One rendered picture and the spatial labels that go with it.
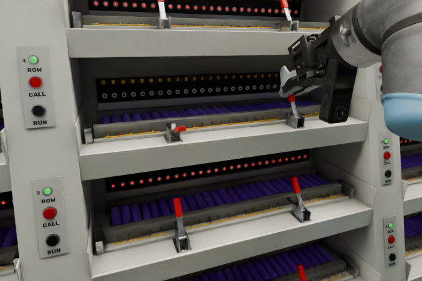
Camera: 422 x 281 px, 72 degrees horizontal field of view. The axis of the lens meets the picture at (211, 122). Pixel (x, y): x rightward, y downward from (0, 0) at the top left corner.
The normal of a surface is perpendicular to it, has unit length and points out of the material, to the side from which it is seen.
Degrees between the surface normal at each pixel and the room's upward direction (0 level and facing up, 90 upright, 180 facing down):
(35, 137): 90
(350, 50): 123
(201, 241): 15
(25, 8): 90
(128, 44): 105
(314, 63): 76
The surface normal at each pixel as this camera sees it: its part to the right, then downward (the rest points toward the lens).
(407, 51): -0.84, -0.26
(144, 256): 0.01, -0.96
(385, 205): 0.33, 0.02
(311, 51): 0.30, -0.23
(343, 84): 0.36, 0.32
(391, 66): -0.98, -0.17
